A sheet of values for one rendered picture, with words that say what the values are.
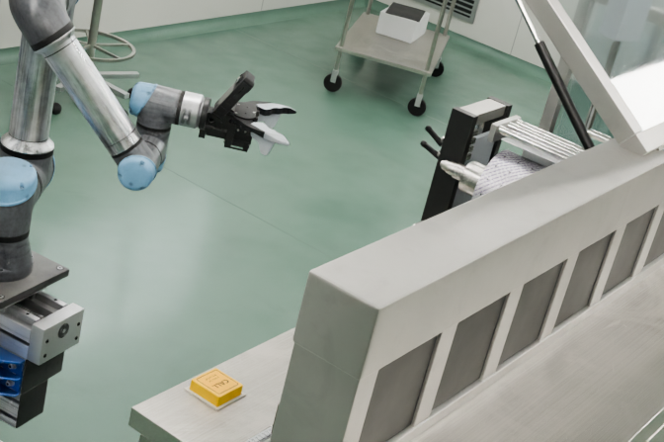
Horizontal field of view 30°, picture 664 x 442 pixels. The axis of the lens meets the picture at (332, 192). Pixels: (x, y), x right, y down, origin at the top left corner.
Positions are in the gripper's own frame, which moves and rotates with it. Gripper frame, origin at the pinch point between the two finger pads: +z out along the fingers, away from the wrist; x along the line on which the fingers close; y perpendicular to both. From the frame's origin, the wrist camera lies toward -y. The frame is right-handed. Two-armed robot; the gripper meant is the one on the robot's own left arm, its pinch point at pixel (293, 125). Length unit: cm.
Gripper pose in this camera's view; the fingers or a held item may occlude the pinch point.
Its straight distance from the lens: 267.7
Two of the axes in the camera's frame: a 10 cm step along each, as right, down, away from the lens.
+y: -2.2, 8.3, 5.1
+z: 9.7, 2.2, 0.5
